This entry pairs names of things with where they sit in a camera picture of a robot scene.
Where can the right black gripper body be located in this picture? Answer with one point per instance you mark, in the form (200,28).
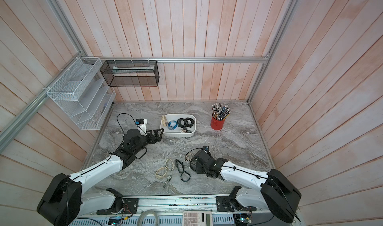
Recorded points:
(200,169)

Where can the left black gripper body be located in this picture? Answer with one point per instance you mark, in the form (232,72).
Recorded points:
(143,142)

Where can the blue transparent watch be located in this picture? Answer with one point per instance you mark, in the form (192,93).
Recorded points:
(172,125)

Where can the white plastic storage box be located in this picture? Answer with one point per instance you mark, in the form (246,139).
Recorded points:
(178,132)

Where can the black chunky watch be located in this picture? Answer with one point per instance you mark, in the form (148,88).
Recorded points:
(183,123)

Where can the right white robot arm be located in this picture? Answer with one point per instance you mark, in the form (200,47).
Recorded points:
(254,190)

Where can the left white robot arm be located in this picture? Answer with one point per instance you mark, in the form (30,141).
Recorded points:
(65,199)

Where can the gold metal watch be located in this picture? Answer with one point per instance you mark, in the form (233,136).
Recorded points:
(188,157)

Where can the tan band watch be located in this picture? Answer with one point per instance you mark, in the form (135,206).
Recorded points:
(169,164)

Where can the small black watch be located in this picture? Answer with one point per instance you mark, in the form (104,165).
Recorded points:
(185,176)

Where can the beige band watch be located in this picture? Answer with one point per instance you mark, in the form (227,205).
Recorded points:
(161,172)

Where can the silver metal watch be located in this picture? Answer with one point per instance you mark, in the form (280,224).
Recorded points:
(166,184)

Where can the red pen cup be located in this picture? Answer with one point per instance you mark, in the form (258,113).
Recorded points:
(217,124)

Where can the bundle of pens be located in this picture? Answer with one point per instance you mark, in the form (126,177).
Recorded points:
(220,111)

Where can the white calculator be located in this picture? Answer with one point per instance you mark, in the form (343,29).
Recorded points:
(197,218)

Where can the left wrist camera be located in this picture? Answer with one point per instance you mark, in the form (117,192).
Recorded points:
(141,125)

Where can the black strap watch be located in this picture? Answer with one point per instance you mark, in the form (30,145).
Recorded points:
(180,166)

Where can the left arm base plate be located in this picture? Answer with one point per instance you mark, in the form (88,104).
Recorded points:
(125,205)

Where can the black mesh wall basket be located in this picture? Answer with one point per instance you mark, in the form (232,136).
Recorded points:
(127,73)

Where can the white wire mesh shelf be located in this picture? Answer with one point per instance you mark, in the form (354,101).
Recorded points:
(84,99)

